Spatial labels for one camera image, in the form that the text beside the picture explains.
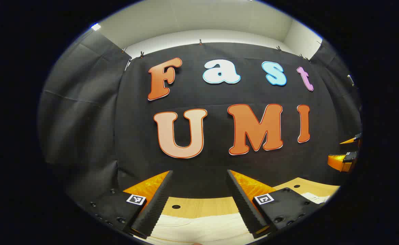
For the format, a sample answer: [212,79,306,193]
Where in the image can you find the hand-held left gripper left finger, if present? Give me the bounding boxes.
[80,170,174,239]

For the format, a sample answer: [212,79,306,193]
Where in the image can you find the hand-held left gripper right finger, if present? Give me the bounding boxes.
[227,169,322,239]

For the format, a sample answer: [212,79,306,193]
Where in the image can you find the white jeans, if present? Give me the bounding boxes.
[145,192,333,245]

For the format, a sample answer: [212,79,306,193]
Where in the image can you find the black backdrop cloth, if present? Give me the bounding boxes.
[38,29,363,199]

